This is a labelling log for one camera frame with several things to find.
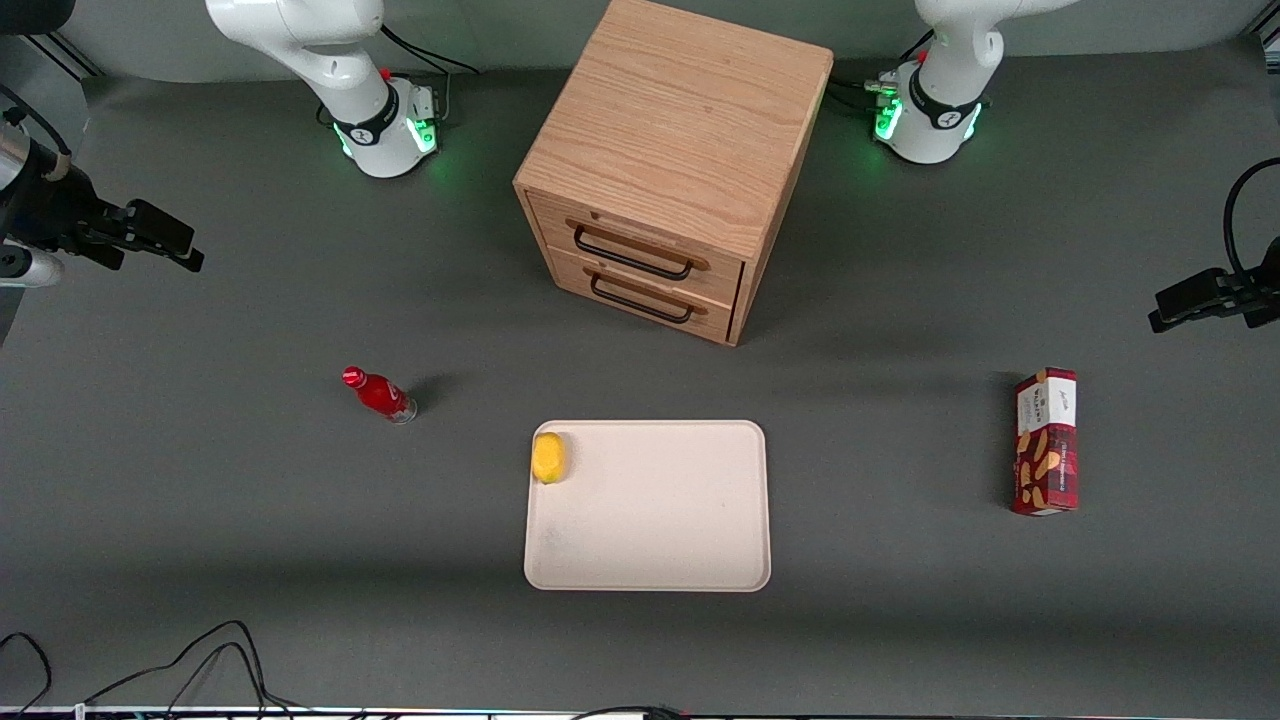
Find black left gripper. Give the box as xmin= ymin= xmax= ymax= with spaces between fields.
xmin=1148 ymin=238 xmax=1280 ymax=334

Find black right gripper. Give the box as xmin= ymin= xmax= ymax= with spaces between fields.
xmin=0 ymin=165 xmax=206 ymax=273

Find black wire drawer handle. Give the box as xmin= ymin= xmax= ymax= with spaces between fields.
xmin=572 ymin=222 xmax=697 ymax=282
xmin=588 ymin=270 xmax=696 ymax=326

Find oak cabinet drawer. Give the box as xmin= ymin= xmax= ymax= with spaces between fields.
xmin=525 ymin=190 xmax=747 ymax=309
xmin=548 ymin=245 xmax=739 ymax=347

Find oak wooden drawer cabinet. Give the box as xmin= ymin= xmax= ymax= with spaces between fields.
xmin=513 ymin=0 xmax=835 ymax=347

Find red plaid shortbread box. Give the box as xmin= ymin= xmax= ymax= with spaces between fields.
xmin=1010 ymin=367 xmax=1081 ymax=517

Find red soda bottle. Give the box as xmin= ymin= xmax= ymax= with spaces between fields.
xmin=342 ymin=366 xmax=419 ymax=425

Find yellow lemon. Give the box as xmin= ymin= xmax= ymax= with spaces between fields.
xmin=531 ymin=432 xmax=568 ymax=485

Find beige plastic tray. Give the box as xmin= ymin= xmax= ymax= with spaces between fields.
xmin=523 ymin=419 xmax=772 ymax=593

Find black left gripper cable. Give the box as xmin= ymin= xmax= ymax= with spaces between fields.
xmin=1225 ymin=158 xmax=1280 ymax=286

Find black right base cable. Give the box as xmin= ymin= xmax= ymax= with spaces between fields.
xmin=380 ymin=25 xmax=481 ymax=76

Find black left base cables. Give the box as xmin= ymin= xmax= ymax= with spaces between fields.
xmin=830 ymin=30 xmax=936 ymax=116

